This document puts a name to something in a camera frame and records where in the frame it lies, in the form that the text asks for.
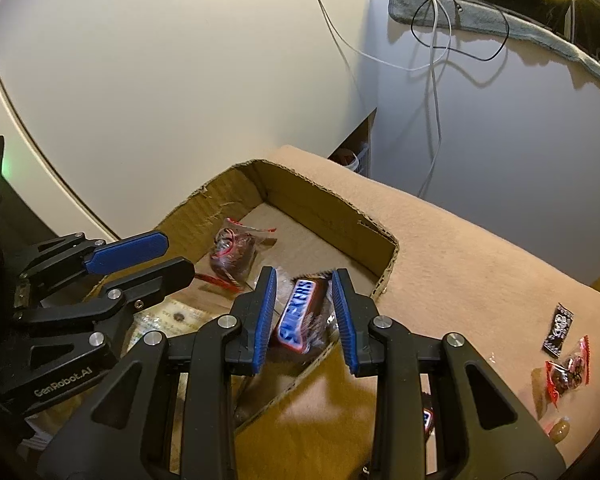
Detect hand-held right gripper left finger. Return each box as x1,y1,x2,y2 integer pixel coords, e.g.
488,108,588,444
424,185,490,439
37,266,278,480

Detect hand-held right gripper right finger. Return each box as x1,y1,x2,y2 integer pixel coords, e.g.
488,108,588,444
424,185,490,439
331,268,567,480

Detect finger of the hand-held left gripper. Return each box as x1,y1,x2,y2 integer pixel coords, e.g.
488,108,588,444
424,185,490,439
10,256,196,383
16,230,170,311

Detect brown chocolate bar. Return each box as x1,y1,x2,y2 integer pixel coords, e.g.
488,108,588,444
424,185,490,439
420,392,437,436
272,272,338,356

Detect cardboard box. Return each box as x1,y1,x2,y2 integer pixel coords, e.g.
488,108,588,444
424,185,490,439
82,159,401,436

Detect red-edged clear cake packet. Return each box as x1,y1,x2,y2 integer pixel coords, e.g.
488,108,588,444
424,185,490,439
545,336,591,406
197,217,277,293

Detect pale clear snack packet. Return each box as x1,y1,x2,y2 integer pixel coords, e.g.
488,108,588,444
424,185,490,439
125,297,216,356

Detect plastic container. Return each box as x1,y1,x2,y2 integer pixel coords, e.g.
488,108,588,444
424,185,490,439
330,147,371,178

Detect small black candy packet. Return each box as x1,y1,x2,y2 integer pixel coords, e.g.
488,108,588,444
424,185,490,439
540,303,575,358

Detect yellow jelly cup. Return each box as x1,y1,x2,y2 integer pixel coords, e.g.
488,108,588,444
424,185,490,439
542,417,572,443

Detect grey window ledge cover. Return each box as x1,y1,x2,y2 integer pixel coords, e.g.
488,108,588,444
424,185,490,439
387,0,600,86

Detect thick white cable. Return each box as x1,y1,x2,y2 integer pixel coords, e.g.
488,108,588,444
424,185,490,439
417,0,453,198

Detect thin white cable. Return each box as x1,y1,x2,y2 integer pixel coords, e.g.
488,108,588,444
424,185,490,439
302,0,433,72

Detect white power strip with cables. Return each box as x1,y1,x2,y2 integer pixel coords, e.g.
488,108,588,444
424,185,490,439
410,0,511,62

